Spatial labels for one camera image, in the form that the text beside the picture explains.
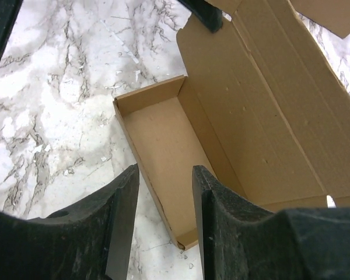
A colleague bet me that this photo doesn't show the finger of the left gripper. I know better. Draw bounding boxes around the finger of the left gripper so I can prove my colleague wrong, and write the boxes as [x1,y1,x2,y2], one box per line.
[178,0,223,33]

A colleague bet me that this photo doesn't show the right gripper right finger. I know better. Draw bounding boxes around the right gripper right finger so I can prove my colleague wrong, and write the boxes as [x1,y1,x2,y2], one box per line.
[192,165,350,279]

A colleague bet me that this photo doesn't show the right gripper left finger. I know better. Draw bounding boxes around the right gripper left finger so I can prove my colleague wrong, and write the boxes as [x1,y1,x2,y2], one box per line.
[0,164,139,279]

